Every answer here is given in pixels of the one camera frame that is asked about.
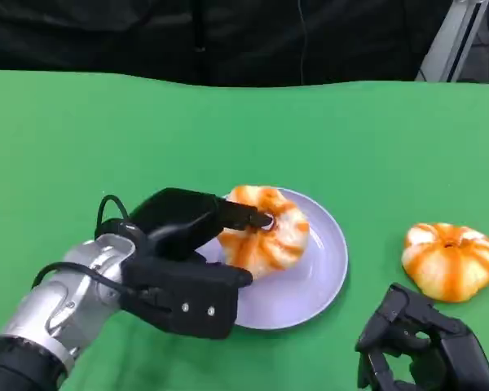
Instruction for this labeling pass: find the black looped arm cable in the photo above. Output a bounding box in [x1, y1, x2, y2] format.
[94, 194, 148, 245]

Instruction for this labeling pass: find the green table cloth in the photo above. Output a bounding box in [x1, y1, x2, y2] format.
[0, 68, 489, 391]

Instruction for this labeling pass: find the black backdrop curtain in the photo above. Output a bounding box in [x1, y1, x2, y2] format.
[0, 0, 453, 87]

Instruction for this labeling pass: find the aluminium frame post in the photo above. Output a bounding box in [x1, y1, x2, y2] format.
[414, 0, 488, 82]

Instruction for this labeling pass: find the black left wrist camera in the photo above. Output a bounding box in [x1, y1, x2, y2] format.
[120, 256, 254, 340]

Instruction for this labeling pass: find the orange white toy bread roll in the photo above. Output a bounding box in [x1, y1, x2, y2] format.
[218, 185, 311, 280]
[402, 222, 489, 304]

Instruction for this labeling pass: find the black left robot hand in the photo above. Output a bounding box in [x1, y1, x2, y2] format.
[128, 187, 274, 264]

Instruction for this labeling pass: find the lilac plate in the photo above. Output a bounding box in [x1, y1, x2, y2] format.
[193, 187, 350, 332]

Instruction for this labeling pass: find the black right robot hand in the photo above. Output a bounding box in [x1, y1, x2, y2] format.
[354, 283, 489, 391]

